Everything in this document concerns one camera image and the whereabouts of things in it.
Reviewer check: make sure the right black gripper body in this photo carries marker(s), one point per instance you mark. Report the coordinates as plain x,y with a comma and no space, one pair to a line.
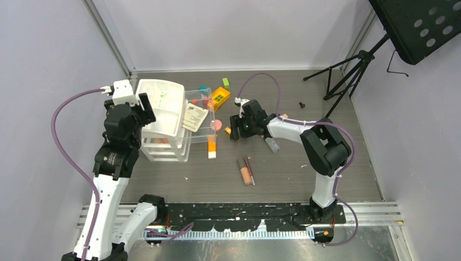
245,126

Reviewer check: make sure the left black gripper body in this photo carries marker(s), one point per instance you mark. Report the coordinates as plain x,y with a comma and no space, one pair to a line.
143,115

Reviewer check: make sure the gold black lipstick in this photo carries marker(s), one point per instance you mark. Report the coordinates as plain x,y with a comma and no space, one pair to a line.
228,130

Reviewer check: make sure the small pink round puff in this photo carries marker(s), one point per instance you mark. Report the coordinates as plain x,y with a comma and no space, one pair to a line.
216,125

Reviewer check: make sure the red makeup pencil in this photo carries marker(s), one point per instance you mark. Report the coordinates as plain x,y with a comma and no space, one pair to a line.
249,170

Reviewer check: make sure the foundation tube grey cap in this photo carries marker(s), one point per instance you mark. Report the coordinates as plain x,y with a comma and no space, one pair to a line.
246,177

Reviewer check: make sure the white plastic drawer organizer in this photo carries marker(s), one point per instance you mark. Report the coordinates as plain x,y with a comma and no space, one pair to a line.
165,139

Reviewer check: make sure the orange cream tube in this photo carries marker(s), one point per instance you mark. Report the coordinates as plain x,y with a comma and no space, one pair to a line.
212,153

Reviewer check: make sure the clear plastic drawer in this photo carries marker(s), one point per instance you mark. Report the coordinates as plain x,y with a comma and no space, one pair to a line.
205,130

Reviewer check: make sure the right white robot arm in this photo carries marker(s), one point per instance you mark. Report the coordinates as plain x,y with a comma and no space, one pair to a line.
326,149

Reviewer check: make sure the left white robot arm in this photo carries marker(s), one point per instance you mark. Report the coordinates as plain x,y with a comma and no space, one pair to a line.
99,239

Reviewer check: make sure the yellow toy block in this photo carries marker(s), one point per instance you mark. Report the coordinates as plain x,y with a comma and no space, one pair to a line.
218,98

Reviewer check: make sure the green toy block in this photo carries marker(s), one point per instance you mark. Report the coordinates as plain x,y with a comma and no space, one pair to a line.
226,84

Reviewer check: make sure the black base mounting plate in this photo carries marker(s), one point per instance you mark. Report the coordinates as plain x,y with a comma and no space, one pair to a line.
244,217

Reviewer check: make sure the black tripod stand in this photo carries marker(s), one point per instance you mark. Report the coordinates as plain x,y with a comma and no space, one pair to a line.
416,29

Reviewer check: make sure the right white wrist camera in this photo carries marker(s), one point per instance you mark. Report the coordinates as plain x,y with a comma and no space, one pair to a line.
240,101

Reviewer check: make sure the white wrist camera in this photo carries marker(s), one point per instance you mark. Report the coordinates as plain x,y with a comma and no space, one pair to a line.
121,92
240,101

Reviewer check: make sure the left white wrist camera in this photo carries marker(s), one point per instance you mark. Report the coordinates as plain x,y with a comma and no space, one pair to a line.
121,92

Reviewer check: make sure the aluminium rail frame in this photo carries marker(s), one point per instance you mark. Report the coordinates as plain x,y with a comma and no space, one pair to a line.
357,214

